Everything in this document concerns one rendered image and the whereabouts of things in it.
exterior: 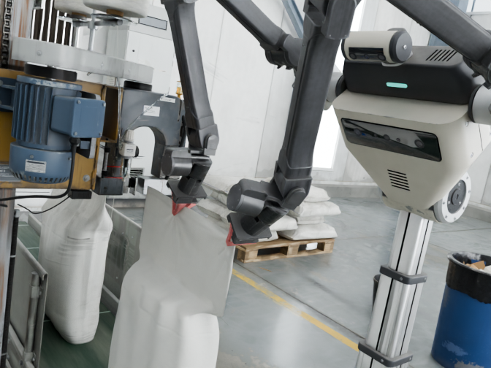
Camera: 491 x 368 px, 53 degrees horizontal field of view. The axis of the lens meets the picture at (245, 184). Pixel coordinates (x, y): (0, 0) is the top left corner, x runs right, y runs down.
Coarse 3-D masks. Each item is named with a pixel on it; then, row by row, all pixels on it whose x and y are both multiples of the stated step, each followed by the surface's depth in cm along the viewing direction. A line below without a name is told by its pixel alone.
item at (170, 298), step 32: (160, 192) 147; (160, 224) 145; (192, 224) 129; (160, 256) 144; (192, 256) 128; (224, 256) 117; (128, 288) 142; (160, 288) 133; (192, 288) 128; (224, 288) 117; (128, 320) 141; (160, 320) 125; (192, 320) 124; (128, 352) 139; (160, 352) 125; (192, 352) 123
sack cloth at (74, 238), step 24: (48, 216) 190; (72, 216) 181; (96, 216) 173; (48, 240) 185; (72, 240) 175; (96, 240) 179; (48, 264) 182; (72, 264) 177; (96, 264) 183; (48, 288) 183; (72, 288) 179; (96, 288) 186; (48, 312) 187; (72, 312) 180; (96, 312) 188; (72, 336) 181
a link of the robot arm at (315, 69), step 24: (336, 0) 72; (312, 24) 78; (336, 24) 75; (312, 48) 80; (336, 48) 81; (312, 72) 83; (312, 96) 86; (288, 120) 92; (312, 120) 89; (288, 144) 93; (312, 144) 93; (288, 168) 95; (312, 168) 96; (288, 192) 98
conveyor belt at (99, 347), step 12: (24, 228) 299; (24, 240) 278; (36, 240) 282; (36, 252) 264; (108, 312) 211; (48, 324) 192; (108, 324) 200; (48, 336) 184; (60, 336) 185; (96, 336) 189; (108, 336) 191; (48, 348) 176; (60, 348) 177; (72, 348) 178; (84, 348) 180; (96, 348) 181; (108, 348) 182; (48, 360) 169; (60, 360) 170; (72, 360) 171; (84, 360) 172; (96, 360) 173; (108, 360) 175
